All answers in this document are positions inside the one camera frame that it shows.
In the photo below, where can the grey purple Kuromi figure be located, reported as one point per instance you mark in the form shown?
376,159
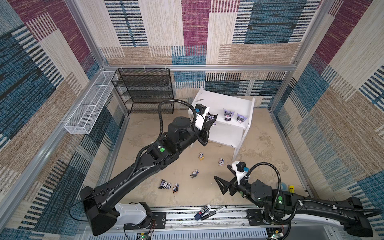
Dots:
194,173

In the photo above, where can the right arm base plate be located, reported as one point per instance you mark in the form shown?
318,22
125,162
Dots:
256,217

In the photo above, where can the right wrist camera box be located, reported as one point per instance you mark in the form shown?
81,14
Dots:
241,172

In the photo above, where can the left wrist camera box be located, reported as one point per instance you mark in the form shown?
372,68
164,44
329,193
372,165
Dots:
202,111

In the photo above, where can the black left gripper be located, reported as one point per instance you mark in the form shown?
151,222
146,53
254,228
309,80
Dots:
203,133

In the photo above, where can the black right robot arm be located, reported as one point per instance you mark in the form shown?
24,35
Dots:
277,207

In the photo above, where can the yellow Doraemon figure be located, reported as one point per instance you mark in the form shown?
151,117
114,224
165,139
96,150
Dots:
201,156

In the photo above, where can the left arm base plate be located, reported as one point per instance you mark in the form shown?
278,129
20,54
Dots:
158,220

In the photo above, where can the purple hood Kuromi figure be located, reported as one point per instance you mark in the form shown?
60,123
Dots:
241,119

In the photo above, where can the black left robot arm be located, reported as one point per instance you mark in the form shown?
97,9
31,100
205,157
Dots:
101,203

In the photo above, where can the small white purple figure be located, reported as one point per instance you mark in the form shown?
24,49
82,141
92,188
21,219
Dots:
221,162

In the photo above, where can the black white marker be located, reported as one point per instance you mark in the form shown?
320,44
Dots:
214,212

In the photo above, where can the striped purple Kuromi figure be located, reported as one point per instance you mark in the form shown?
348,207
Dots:
210,118

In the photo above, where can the black marker blue label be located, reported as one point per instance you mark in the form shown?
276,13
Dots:
204,210

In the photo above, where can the white two-tier shelf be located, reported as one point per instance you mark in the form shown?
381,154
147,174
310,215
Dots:
231,134

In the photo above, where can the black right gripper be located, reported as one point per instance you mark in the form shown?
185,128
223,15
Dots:
233,184

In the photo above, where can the white wire mesh basket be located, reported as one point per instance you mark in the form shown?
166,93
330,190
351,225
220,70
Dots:
87,112

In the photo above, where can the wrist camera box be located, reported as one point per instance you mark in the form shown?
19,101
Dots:
202,111
241,172

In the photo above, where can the black wire mesh shelf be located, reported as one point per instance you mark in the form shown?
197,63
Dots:
141,90

